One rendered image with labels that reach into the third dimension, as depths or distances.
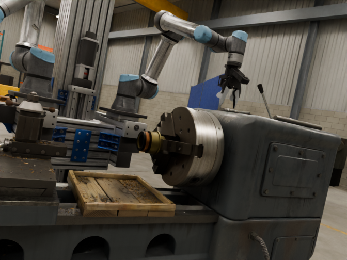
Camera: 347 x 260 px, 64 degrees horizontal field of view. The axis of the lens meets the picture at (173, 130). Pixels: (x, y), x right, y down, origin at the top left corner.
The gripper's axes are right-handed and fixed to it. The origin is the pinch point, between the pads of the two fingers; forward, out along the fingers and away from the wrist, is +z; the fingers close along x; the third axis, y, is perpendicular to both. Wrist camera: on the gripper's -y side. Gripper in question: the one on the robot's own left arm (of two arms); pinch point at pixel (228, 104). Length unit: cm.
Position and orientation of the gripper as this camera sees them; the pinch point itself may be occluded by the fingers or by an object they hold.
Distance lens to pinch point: 138.1
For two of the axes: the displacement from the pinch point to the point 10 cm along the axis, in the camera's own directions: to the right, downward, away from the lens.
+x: -8.7, -1.5, -4.8
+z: -1.9, 9.8, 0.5
